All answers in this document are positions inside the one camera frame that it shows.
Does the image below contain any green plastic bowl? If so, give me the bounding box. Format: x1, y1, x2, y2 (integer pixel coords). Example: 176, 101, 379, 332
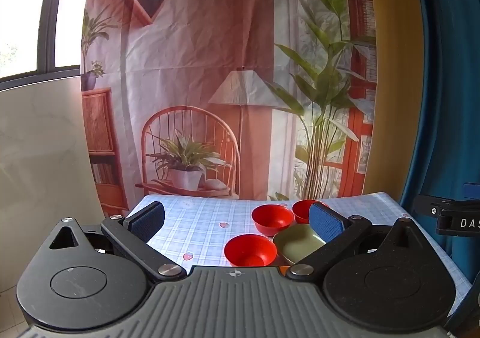
272, 224, 326, 266

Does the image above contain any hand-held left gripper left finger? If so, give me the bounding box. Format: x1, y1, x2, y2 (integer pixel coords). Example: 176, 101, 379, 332
48, 202, 187, 282

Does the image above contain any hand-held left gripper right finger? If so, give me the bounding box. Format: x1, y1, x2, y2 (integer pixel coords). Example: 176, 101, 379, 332
287, 202, 422, 281

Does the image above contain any blue curtain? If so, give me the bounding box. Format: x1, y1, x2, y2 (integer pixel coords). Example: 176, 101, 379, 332
397, 0, 480, 286

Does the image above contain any red plastic bowl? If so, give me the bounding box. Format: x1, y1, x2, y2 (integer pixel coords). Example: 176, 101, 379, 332
292, 199, 331, 225
224, 234, 278, 268
251, 205, 295, 237

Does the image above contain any printed room scene backdrop cloth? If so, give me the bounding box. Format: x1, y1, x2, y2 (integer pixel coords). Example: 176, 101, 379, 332
80, 0, 378, 211

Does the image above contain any blue checked tablecloth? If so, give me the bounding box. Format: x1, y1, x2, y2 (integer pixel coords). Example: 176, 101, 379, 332
125, 192, 473, 320

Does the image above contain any black window frame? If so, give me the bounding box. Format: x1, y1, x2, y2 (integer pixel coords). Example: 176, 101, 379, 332
0, 0, 99, 92

